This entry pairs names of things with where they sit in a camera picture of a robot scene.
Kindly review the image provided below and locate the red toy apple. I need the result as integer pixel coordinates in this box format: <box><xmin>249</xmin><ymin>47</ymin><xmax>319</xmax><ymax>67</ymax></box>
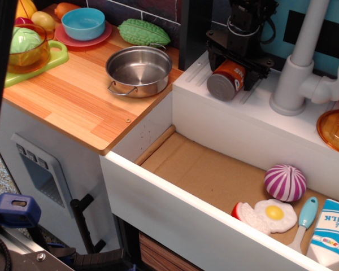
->
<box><xmin>14</xmin><ymin>17</ymin><xmax>34</xmax><ymax>26</ymax></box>

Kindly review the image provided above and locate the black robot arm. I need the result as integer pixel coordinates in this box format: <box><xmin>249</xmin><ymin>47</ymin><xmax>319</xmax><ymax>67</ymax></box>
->
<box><xmin>206</xmin><ymin>1</ymin><xmax>279</xmax><ymax>91</ymax></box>

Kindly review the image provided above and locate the blue clamp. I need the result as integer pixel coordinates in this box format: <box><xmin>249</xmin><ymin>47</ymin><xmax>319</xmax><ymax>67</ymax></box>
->
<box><xmin>0</xmin><ymin>193</ymin><xmax>41</xmax><ymax>228</ymax></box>

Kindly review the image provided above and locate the yellow toy potato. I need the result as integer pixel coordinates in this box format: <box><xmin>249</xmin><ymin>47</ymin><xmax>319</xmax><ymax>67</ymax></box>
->
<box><xmin>31</xmin><ymin>11</ymin><xmax>55</xmax><ymax>30</ymax></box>

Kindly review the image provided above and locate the pink plastic plate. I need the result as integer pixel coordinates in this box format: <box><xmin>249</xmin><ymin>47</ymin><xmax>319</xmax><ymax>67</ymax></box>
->
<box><xmin>54</xmin><ymin>22</ymin><xmax>112</xmax><ymax>47</ymax></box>

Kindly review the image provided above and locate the cardboard sink liner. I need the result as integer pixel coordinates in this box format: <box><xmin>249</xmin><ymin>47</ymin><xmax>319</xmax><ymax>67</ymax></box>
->
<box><xmin>135</xmin><ymin>126</ymin><xmax>323</xmax><ymax>270</ymax></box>

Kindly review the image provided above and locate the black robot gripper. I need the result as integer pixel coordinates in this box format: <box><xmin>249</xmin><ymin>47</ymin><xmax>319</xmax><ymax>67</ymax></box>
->
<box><xmin>206</xmin><ymin>18</ymin><xmax>275</xmax><ymax>91</ymax></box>

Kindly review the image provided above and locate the orange toy soup can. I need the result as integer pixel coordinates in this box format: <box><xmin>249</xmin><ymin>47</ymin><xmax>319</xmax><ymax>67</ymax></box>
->
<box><xmin>207</xmin><ymin>60</ymin><xmax>246</xmax><ymax>101</ymax></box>

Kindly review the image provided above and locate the black oven door handle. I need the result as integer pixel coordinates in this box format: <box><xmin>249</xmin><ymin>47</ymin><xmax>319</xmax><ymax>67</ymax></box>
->
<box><xmin>70</xmin><ymin>194</ymin><xmax>106</xmax><ymax>254</ymax></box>

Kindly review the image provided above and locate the orange toy fruit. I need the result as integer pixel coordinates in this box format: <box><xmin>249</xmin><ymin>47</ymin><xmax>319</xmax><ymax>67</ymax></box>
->
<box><xmin>54</xmin><ymin>2</ymin><xmax>80</xmax><ymax>19</ymax></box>

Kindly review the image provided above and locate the purple striped toy onion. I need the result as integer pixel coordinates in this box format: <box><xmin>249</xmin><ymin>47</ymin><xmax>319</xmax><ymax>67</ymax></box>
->
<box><xmin>264</xmin><ymin>164</ymin><xmax>307</xmax><ymax>202</ymax></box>

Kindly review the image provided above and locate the orange transparent pot lid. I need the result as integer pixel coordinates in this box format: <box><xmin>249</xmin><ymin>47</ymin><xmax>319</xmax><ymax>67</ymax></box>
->
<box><xmin>316</xmin><ymin>110</ymin><xmax>339</xmax><ymax>152</ymax></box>

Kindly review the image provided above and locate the orange transparent plastic pot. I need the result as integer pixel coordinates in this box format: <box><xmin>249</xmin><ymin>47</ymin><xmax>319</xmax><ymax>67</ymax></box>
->
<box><xmin>7</xmin><ymin>24</ymin><xmax>50</xmax><ymax>73</ymax></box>

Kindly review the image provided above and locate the blue plastic bowl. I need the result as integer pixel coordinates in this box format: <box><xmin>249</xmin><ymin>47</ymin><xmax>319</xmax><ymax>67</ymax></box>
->
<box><xmin>62</xmin><ymin>7</ymin><xmax>106</xmax><ymax>41</ymax></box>

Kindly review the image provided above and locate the toy apple slice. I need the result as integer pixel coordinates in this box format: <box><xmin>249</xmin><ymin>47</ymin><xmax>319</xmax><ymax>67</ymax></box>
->
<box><xmin>231</xmin><ymin>202</ymin><xmax>271</xmax><ymax>235</ymax></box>

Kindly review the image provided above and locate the grey toy faucet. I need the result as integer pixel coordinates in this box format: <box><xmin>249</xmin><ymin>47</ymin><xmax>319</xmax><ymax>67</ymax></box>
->
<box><xmin>270</xmin><ymin>1</ymin><xmax>339</xmax><ymax>116</ymax></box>

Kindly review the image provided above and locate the grey oven control panel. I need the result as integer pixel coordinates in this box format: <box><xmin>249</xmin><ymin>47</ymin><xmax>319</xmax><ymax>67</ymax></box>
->
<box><xmin>11</xmin><ymin>133</ymin><xmax>73</xmax><ymax>218</ymax></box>

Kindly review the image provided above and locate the blue handled toy spatula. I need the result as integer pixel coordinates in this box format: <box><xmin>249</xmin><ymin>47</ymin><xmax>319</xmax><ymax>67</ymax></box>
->
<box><xmin>288</xmin><ymin>196</ymin><xmax>319</xmax><ymax>253</ymax></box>

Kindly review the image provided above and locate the green toy bitter gourd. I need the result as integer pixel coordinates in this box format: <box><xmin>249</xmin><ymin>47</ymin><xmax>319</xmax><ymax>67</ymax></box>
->
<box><xmin>118</xmin><ymin>19</ymin><xmax>171</xmax><ymax>47</ymax></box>

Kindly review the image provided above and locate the toy milk carton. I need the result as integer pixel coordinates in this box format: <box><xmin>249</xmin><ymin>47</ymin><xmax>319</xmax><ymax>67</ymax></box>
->
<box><xmin>306</xmin><ymin>199</ymin><xmax>339</xmax><ymax>270</ymax></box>

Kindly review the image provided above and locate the green plastic cutting board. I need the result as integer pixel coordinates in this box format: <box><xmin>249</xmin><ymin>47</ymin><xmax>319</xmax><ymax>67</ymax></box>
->
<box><xmin>4</xmin><ymin>41</ymin><xmax>69</xmax><ymax>88</ymax></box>

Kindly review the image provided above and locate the toy fried egg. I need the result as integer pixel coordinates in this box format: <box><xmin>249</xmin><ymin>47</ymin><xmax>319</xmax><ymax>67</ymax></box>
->
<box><xmin>254</xmin><ymin>199</ymin><xmax>298</xmax><ymax>233</ymax></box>

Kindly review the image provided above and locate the stainless steel pot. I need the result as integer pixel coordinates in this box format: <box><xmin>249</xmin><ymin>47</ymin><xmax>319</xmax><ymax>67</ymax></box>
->
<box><xmin>106</xmin><ymin>46</ymin><xmax>172</xmax><ymax>98</ymax></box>

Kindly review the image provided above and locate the green toy cabbage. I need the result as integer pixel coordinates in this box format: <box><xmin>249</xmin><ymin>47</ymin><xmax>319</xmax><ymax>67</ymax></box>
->
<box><xmin>10</xmin><ymin>27</ymin><xmax>42</xmax><ymax>54</ymax></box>

